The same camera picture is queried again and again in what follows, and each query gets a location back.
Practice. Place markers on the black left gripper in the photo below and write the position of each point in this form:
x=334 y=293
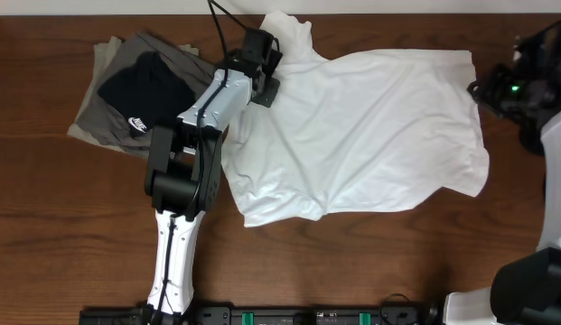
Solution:
x=268 y=99

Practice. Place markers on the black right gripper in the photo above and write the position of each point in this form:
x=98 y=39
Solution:
x=490 y=82

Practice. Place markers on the white t-shirt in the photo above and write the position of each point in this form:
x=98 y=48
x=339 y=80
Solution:
x=371 y=131

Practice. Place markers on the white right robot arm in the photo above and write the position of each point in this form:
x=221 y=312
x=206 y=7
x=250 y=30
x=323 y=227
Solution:
x=526 y=290

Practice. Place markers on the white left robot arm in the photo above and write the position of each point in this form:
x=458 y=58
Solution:
x=183 y=173

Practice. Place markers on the folded black Nike garment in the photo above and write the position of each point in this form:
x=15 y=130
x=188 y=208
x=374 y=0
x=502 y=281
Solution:
x=147 y=93

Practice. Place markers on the folded beige garment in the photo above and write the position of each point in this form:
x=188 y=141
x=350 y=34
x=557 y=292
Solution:
x=95 y=67

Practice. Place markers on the folded grey garment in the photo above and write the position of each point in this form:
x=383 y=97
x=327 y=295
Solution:
x=104 y=117

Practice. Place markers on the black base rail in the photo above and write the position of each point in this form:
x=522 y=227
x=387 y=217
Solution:
x=396 y=310

